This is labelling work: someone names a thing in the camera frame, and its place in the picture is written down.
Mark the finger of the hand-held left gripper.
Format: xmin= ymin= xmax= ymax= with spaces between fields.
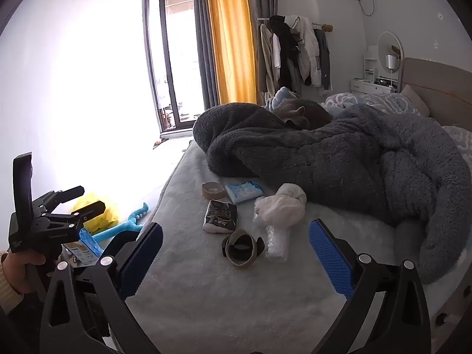
xmin=44 ymin=201 xmax=106 ymax=229
xmin=35 ymin=186 xmax=85 ymax=211

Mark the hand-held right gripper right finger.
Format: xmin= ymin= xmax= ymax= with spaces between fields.
xmin=309 ymin=218 xmax=432 ymax=354

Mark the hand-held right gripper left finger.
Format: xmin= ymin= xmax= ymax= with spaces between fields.
xmin=39 ymin=222 xmax=164 ymax=354

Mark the translucent plastic bag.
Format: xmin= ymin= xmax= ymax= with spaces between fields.
xmin=254 ymin=195 xmax=305 ymax=230

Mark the black printed packet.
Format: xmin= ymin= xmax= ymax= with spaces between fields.
xmin=202 ymin=199 xmax=239 ymax=234

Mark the brown cardboard tape roll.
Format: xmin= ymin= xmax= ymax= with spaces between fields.
xmin=201 ymin=182 xmax=227 ymax=200

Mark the blue tissue packet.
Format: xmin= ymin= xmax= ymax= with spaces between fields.
xmin=225 ymin=181 xmax=265 ymax=204

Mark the person's left forearm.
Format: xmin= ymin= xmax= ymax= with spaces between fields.
xmin=0 ymin=262 xmax=47 ymax=354

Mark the person's left hand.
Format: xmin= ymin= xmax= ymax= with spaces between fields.
xmin=1 ymin=251 xmax=47 ymax=294

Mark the yellow plastic bag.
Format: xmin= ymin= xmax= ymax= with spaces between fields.
xmin=72 ymin=191 xmax=120 ymax=233

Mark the blue plastic toy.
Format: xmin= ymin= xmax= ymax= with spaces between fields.
xmin=92 ymin=202 xmax=150 ymax=242

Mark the blue snack bag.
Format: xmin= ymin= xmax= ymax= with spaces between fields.
xmin=62 ymin=227 xmax=104 ymax=266

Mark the bed with white sheet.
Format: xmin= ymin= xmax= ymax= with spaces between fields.
xmin=125 ymin=140 xmax=472 ymax=354

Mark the dark grey fleece blanket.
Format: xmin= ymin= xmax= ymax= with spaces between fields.
xmin=192 ymin=102 xmax=466 ymax=284

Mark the grey cat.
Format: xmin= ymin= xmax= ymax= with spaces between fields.
xmin=273 ymin=98 xmax=332 ymax=130

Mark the black framed glass door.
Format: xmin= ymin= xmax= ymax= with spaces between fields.
xmin=144 ymin=0 xmax=207 ymax=135

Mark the patterned pillow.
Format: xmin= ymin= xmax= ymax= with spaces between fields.
xmin=442 ymin=125 xmax=472 ymax=166
xmin=319 ymin=92 xmax=423 ymax=117

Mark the light blue fleece blanket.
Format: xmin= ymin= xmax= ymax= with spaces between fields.
xmin=263 ymin=86 xmax=301 ymax=111

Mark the white dresser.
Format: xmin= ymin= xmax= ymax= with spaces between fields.
xmin=350 ymin=77 xmax=397 ymax=95

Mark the beige pillow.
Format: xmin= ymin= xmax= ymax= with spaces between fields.
xmin=400 ymin=84 xmax=430 ymax=117

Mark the grey curtain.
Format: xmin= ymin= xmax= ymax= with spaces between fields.
xmin=243 ymin=0 xmax=279 ymax=106
xmin=192 ymin=0 xmax=221 ymax=109

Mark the white desktop organizer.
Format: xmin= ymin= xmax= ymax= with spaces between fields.
xmin=363 ymin=46 xmax=380 ymax=80

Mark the grey garment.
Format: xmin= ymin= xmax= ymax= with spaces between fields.
xmin=313 ymin=29 xmax=332 ymax=91

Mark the beige headboard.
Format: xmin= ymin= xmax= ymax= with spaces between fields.
xmin=400 ymin=58 xmax=472 ymax=133

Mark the beige coat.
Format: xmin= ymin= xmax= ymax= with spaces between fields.
xmin=260 ymin=24 xmax=278 ymax=94

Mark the white jacket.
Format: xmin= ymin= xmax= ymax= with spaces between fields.
xmin=284 ymin=15 xmax=320 ymax=88

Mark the yellow curtain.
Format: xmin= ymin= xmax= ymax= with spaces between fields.
xmin=204 ymin=0 xmax=259 ymax=106

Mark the black garment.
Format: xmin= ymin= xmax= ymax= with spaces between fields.
xmin=269 ymin=15 xmax=300 ymax=82

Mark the round mirror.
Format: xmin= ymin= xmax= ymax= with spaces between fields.
xmin=378 ymin=31 xmax=404 ymax=72

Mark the clothes rail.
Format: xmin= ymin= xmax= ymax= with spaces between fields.
xmin=256 ymin=18 xmax=333 ymax=32

